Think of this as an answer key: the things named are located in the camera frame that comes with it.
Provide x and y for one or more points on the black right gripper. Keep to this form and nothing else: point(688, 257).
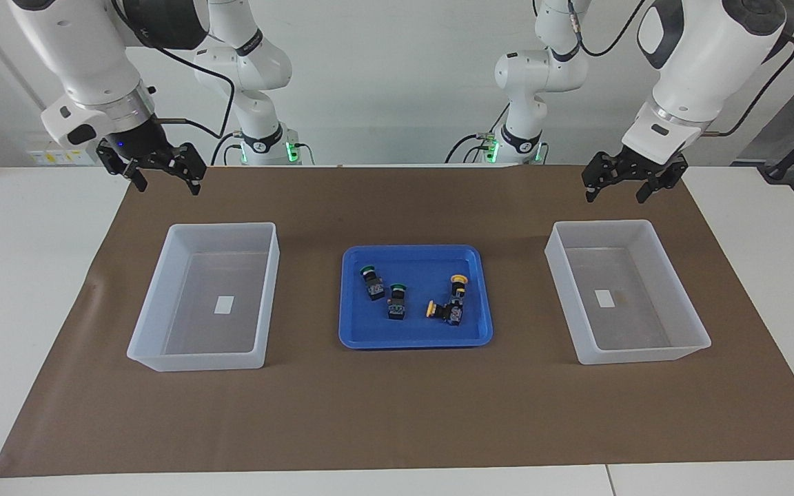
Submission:
point(142, 145)

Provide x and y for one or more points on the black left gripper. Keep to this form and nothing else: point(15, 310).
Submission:
point(642, 169)

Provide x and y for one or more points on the yellow push button switch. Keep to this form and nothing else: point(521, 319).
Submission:
point(449, 313)
point(459, 286)

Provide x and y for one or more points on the green push button switch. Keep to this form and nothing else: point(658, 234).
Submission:
point(373, 288)
point(397, 306)

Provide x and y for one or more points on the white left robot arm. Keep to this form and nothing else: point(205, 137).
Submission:
point(700, 62)

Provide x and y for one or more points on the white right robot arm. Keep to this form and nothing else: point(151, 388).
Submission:
point(80, 48)

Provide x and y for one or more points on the white paper label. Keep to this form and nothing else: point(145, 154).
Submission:
point(604, 298)
point(224, 305)

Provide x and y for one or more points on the translucent white plastic box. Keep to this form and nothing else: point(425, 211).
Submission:
point(645, 327)
point(197, 334)

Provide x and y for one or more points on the blue plastic tray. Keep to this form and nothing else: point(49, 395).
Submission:
point(369, 327)

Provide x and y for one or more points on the brown table mat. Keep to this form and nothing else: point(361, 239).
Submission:
point(397, 413)

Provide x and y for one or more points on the white wall socket strip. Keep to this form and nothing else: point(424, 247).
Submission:
point(52, 157)

